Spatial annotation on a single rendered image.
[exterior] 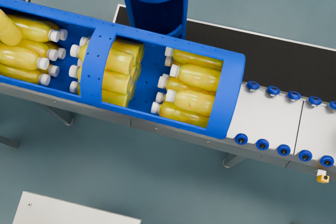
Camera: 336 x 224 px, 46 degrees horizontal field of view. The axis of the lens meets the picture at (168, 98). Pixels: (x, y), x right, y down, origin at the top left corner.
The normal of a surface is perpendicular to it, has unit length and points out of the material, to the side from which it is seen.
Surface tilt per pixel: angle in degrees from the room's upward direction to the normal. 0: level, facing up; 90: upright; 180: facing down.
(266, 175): 0
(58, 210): 2
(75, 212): 2
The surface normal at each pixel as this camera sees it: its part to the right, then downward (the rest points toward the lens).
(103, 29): 0.13, -0.72
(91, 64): -0.10, 0.08
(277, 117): -0.01, -0.25
